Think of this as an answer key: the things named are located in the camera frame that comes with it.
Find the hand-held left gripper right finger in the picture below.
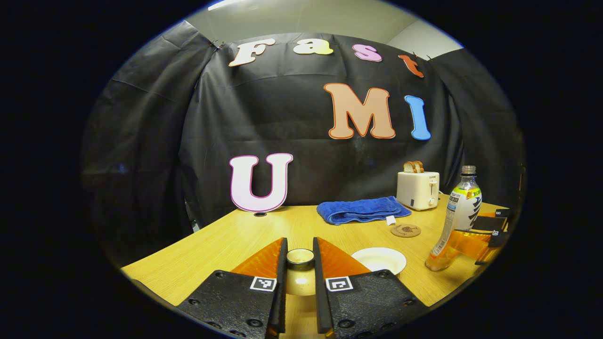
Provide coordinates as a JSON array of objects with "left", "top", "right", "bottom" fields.
[{"left": 312, "top": 236, "right": 428, "bottom": 339}]

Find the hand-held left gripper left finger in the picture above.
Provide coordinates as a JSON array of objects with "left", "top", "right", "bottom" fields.
[{"left": 177, "top": 237, "right": 289, "bottom": 339}]

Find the plastic water bottle orange drink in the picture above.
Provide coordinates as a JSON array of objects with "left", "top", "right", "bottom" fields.
[{"left": 425, "top": 165, "right": 482, "bottom": 272}]

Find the round cork coaster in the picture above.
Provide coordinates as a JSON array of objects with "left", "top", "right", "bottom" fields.
[{"left": 391, "top": 224, "right": 422, "bottom": 238}]

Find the white toaster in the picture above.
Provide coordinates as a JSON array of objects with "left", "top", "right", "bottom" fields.
[{"left": 397, "top": 171, "right": 440, "bottom": 211}]

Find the folded blue towel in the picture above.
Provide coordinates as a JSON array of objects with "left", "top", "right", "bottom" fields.
[{"left": 317, "top": 196, "right": 412, "bottom": 226}]

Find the black backdrop cloth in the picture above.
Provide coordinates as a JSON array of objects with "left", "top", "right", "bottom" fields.
[{"left": 80, "top": 19, "right": 526, "bottom": 264}]

